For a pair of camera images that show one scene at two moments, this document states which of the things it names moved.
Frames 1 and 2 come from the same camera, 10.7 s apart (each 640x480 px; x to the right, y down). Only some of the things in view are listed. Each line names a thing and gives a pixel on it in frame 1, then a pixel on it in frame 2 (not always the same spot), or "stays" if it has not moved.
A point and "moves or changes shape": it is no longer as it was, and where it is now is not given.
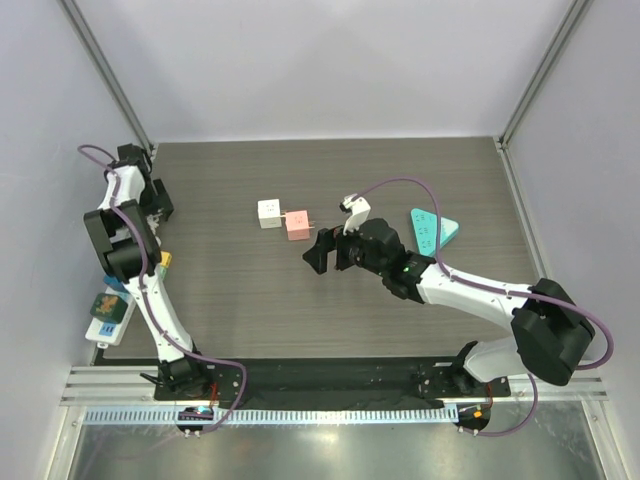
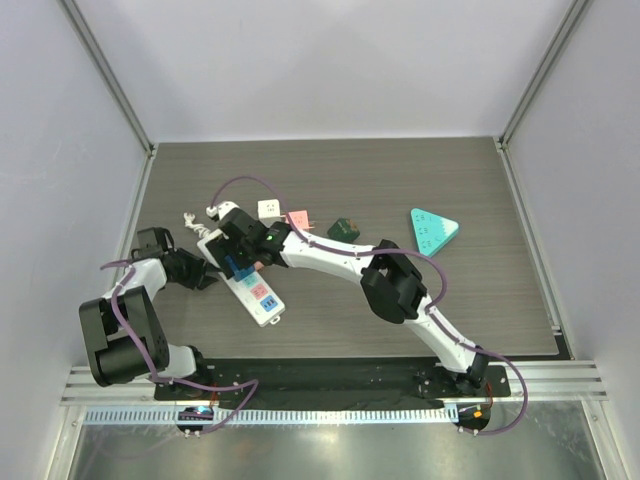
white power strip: [108, 332] moves or changes shape
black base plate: [339, 383] stays
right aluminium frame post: [576, 13] stays
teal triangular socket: [425, 223] stays
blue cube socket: [115, 283] → [239, 273]
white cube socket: [269, 213] stays
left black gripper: [161, 203] → [198, 279]
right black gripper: [343, 250] → [228, 246]
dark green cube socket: [109, 307] moves or changes shape
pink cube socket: [297, 224] stays
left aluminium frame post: [74, 16] stays
